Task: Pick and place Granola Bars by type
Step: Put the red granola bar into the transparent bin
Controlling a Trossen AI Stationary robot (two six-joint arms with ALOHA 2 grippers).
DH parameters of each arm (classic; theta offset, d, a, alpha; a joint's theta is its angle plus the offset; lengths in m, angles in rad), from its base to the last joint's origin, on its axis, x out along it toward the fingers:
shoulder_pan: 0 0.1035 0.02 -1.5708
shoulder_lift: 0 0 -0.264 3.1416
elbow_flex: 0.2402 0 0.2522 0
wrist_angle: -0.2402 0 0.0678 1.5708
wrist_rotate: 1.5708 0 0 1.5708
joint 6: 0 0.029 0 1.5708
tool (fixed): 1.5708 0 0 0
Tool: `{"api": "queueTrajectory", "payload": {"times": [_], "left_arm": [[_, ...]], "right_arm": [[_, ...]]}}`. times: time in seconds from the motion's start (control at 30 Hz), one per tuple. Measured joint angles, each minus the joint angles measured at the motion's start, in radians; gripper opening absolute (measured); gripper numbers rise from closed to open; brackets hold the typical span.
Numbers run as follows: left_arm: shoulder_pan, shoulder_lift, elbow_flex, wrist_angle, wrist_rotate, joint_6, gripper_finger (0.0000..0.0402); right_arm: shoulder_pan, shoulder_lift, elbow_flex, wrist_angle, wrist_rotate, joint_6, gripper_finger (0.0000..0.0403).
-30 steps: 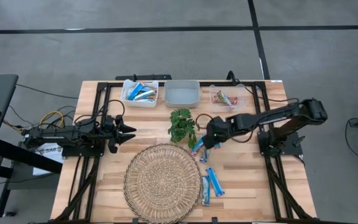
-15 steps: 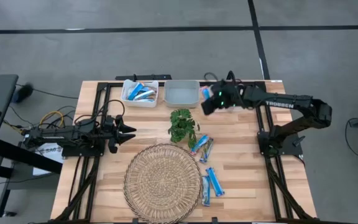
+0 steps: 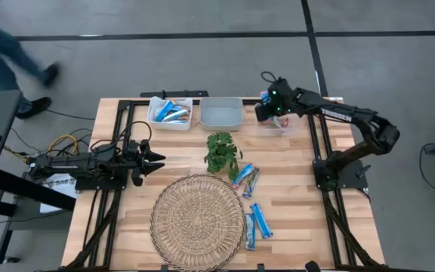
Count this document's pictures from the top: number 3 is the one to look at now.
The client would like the green potted plant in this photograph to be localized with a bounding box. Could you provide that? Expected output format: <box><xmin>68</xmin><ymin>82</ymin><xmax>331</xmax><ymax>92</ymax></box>
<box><xmin>203</xmin><ymin>131</ymin><xmax>244</xmax><ymax>181</ymax></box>

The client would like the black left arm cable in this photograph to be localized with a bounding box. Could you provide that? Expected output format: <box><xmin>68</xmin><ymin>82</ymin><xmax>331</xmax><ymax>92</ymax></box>
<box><xmin>126</xmin><ymin>119</ymin><xmax>153</xmax><ymax>147</ymax></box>

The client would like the black power strip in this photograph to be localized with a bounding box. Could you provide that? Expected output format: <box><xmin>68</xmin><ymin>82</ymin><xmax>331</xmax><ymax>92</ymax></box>
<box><xmin>139</xmin><ymin>89</ymin><xmax>210</xmax><ymax>99</ymax></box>

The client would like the white paper sheet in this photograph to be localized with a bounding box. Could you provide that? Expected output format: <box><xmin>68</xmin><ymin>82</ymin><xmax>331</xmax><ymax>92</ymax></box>
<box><xmin>39</xmin><ymin>173</ymin><xmax>78</xmax><ymax>215</ymax></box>

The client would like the yellow cable coil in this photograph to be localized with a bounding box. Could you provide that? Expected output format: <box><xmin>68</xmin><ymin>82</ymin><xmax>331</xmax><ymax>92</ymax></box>
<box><xmin>46</xmin><ymin>134</ymin><xmax>79</xmax><ymax>159</ymax></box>

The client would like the grey plastic bin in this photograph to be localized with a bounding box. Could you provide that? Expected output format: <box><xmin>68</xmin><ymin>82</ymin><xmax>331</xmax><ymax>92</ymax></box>
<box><xmin>198</xmin><ymin>97</ymin><xmax>245</xmax><ymax>132</ymax></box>

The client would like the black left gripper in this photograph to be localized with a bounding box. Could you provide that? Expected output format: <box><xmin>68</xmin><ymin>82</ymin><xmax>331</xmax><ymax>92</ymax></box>
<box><xmin>126</xmin><ymin>138</ymin><xmax>167</xmax><ymax>187</ymax></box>

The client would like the blue brown granola bar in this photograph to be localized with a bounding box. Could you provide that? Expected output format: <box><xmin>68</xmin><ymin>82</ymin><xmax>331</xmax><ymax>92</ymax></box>
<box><xmin>242</xmin><ymin>166</ymin><xmax>261</xmax><ymax>199</ymax></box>

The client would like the silver blue granola bar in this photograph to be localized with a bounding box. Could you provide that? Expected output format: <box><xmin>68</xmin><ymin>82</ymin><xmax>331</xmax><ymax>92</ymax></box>
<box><xmin>244</xmin><ymin>212</ymin><xmax>257</xmax><ymax>251</ymax></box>

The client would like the black cable bundle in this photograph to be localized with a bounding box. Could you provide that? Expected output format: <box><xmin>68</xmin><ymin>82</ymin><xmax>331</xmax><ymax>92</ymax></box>
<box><xmin>85</xmin><ymin>128</ymin><xmax>135</xmax><ymax>159</ymax></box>

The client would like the round woven placemat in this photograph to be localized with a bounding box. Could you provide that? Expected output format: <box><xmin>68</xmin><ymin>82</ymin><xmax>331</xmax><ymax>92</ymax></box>
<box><xmin>149</xmin><ymin>173</ymin><xmax>247</xmax><ymax>272</ymax></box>

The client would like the white plastic bin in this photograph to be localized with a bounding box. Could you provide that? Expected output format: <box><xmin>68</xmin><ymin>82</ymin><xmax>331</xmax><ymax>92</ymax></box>
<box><xmin>146</xmin><ymin>96</ymin><xmax>194</xmax><ymax>131</ymax></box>

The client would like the black aluminium table frame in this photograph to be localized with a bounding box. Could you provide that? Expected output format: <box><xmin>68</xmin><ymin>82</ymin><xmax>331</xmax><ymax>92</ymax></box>
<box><xmin>64</xmin><ymin>97</ymin><xmax>387</xmax><ymax>272</ymax></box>

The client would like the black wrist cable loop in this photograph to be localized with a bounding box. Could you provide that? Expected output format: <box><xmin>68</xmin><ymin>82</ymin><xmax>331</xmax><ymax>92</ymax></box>
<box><xmin>260</xmin><ymin>70</ymin><xmax>279</xmax><ymax>85</ymax></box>

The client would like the clear plastic bin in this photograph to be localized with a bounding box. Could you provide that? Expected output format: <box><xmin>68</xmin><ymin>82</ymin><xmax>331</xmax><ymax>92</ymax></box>
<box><xmin>253</xmin><ymin>100</ymin><xmax>304</xmax><ymax>138</ymax></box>

